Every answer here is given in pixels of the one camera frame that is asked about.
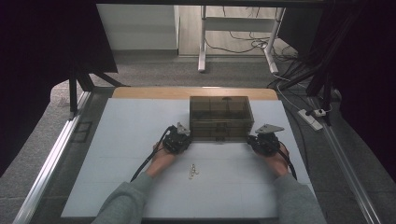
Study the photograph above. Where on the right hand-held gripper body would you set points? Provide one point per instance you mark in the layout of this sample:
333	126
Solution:
267	144

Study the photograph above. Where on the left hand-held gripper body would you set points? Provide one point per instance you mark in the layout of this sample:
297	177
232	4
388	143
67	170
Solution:
175	143

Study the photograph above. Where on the dark translucent jewelry drawer box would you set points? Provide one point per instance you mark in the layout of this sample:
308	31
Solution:
221	118

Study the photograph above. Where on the person's right hand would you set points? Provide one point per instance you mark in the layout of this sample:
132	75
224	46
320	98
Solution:
278	163

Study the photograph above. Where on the person's left hand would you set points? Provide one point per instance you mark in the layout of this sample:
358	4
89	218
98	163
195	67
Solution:
160	161

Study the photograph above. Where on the white table cover board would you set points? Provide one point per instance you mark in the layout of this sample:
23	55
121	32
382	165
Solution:
134	130

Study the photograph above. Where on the white power strip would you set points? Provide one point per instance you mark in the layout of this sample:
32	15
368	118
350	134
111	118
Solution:
309	119

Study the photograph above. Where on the wooden table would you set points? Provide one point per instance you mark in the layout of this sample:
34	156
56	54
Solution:
155	92

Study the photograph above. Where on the white plug adapter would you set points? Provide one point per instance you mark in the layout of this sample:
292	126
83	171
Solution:
319	112

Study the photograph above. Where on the black metal stand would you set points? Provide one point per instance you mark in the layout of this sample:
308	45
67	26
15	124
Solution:
325	93
73	90

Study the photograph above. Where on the dark floor grate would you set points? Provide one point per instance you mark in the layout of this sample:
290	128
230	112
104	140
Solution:
82	131

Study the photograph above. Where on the black curtain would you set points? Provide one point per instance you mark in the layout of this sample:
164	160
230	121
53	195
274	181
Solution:
37	62
364	77

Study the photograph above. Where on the white cabinet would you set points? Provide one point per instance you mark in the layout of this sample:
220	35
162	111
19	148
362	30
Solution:
140	28

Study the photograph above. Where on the aluminium rail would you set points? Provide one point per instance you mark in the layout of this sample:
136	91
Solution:
345	168
46	168

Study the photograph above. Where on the white desk frame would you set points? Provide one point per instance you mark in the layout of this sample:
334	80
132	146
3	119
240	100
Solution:
236	23

